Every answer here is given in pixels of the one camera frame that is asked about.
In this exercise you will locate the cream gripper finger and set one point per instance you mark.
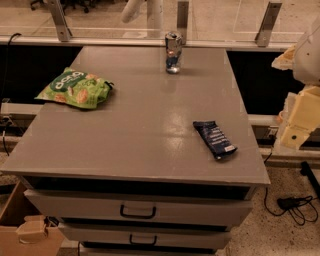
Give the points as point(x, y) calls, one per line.
point(287, 107)
point(285, 60)

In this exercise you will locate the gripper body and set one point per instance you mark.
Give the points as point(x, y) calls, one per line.
point(309, 58)

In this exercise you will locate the green rice chip bag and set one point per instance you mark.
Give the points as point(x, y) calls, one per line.
point(77, 88)

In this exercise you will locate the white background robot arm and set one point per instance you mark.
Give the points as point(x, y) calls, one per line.
point(152, 10)

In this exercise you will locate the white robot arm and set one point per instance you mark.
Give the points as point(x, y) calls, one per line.
point(303, 59)

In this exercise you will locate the dark blue snack bar wrapper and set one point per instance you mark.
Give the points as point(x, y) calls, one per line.
point(217, 142)

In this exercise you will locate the silver blue drink can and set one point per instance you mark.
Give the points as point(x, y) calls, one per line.
point(173, 43)

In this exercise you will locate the grey drawer cabinet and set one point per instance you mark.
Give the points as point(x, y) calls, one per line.
point(141, 140)

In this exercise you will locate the black office chair base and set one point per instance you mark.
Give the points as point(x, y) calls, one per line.
point(85, 4)

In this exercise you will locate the top grey drawer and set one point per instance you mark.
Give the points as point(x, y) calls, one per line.
point(63, 204)

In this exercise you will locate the grey drawer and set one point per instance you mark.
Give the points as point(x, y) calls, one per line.
point(140, 236)
point(63, 204)

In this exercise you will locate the middle grey drawer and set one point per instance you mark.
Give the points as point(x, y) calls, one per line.
point(140, 236)

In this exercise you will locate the cardboard box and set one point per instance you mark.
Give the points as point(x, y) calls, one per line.
point(24, 231)

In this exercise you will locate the right metal bracket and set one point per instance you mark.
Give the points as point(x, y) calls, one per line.
point(263, 36)

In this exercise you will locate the metal bracket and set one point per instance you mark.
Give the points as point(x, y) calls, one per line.
point(263, 36)
point(57, 13)
point(182, 18)

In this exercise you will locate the middle metal bracket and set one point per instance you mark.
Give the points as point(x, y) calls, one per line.
point(182, 18)

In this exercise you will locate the left metal bracket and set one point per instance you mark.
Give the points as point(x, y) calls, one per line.
point(57, 13)

